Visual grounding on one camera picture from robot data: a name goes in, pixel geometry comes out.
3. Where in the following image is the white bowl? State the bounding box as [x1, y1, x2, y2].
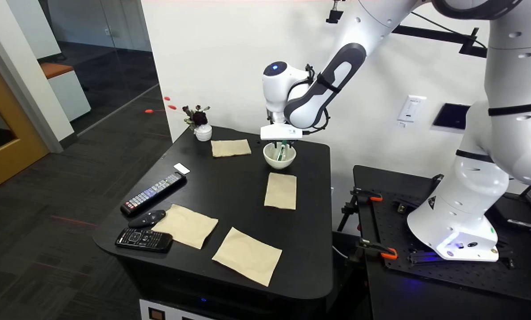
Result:
[263, 142, 297, 170]

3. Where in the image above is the tan paper napkin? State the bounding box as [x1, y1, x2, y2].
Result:
[151, 203, 219, 250]
[211, 139, 252, 158]
[212, 227, 283, 287]
[264, 172, 298, 211]

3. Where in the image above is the white vase with dark flowers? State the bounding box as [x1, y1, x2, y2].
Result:
[182, 104, 213, 142]

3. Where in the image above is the black clamp with orange grip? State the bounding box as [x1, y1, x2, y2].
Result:
[349, 238, 399, 264]
[342, 188, 384, 214]

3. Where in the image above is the long black remote control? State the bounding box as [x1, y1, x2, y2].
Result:
[120, 172, 187, 217]

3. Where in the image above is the small oval black remote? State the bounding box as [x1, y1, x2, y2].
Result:
[128, 209, 167, 229]

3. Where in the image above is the wide black remote control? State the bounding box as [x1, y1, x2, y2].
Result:
[115, 227, 174, 253]

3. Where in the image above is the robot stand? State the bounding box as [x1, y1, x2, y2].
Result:
[352, 164, 531, 320]

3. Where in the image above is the white box with brown squares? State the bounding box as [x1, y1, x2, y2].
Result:
[139, 298, 215, 320]

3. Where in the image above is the white bench with orange cushion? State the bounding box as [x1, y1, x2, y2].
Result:
[39, 62, 92, 123]

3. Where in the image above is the wooden door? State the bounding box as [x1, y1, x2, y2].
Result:
[0, 44, 51, 197]

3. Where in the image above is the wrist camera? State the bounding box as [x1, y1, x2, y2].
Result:
[260, 124, 303, 141]

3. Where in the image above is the white wall switch plate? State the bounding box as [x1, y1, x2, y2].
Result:
[396, 95, 427, 124]

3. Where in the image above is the camera on mount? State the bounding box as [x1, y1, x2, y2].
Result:
[326, 0, 347, 24]

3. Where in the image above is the black wall panel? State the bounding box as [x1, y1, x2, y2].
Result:
[432, 103, 471, 131]

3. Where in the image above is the black wall bracket bar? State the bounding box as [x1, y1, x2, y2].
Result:
[391, 25, 488, 59]

